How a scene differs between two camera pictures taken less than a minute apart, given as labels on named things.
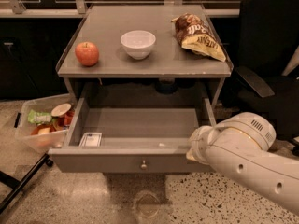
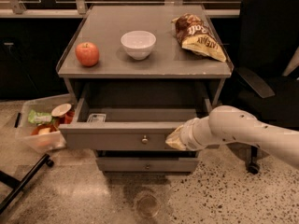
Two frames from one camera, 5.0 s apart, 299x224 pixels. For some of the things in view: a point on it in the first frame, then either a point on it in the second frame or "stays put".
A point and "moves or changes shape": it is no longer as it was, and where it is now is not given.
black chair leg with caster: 17,185 stays put
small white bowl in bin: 61,109 stays put
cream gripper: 199,141 to 187,136
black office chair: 269,39 stays put
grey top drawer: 131,141 moves or changes shape
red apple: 87,53 stays put
